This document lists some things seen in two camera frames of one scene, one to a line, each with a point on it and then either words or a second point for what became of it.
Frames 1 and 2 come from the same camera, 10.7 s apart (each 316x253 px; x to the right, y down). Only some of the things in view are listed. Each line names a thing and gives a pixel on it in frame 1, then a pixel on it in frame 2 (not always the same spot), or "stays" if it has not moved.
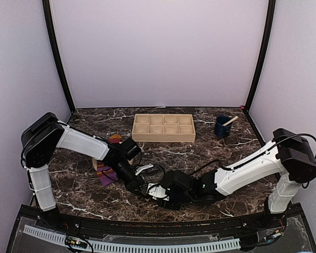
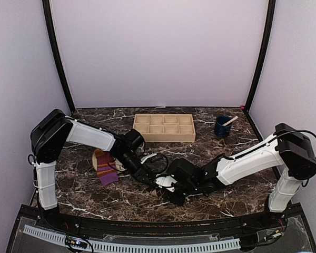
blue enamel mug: (220, 130) stays
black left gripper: (136, 183) -> (141, 173)
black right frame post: (272, 9) stays
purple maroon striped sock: (106, 173) stays
